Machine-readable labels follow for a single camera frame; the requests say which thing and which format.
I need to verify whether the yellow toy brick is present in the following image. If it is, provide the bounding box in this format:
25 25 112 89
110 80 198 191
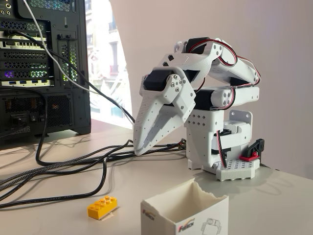
87 195 118 219

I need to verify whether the white cardboard box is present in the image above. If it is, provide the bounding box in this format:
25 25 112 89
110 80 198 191
140 178 230 235

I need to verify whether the black and red clamp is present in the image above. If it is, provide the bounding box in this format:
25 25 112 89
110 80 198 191
239 138 266 162

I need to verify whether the small white paper scrap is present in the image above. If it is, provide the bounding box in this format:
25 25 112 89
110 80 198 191
99 207 120 221

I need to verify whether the black computer tower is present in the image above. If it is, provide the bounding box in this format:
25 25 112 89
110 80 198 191
0 0 92 145

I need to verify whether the red black servo wire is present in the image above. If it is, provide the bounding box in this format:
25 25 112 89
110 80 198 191
217 130 229 169

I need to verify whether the thin black cable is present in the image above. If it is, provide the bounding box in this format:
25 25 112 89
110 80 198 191
0 29 135 123

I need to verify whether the thick black power cable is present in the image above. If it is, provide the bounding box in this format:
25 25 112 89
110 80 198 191
0 86 134 166

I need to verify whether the braided black cable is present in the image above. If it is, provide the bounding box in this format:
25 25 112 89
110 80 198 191
0 145 188 194
0 143 188 188

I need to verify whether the black cable with print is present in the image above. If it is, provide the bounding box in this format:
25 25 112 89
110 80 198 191
0 146 134 210

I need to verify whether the white cable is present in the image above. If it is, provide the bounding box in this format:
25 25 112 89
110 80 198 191
23 0 135 123

